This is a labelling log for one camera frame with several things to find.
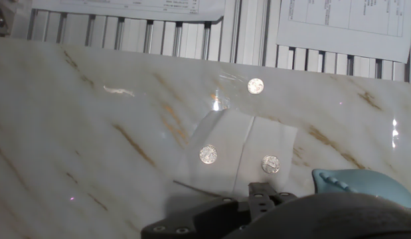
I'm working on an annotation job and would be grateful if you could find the silver coin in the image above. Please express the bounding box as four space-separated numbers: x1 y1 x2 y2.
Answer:
199 144 218 165
246 78 265 96
260 154 282 175

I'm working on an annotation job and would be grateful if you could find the white folded coin holder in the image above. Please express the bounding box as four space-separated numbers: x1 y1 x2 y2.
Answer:
173 108 299 200

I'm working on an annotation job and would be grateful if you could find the light blue plush toy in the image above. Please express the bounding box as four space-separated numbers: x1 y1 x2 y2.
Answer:
311 168 411 210

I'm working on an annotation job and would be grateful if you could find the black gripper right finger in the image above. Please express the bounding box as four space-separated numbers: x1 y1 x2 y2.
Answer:
247 181 297 220

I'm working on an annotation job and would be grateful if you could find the large printed paper sheet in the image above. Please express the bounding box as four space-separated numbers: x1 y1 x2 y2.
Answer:
31 0 226 23

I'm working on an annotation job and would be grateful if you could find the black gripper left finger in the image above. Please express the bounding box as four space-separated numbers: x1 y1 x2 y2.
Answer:
141 195 252 239

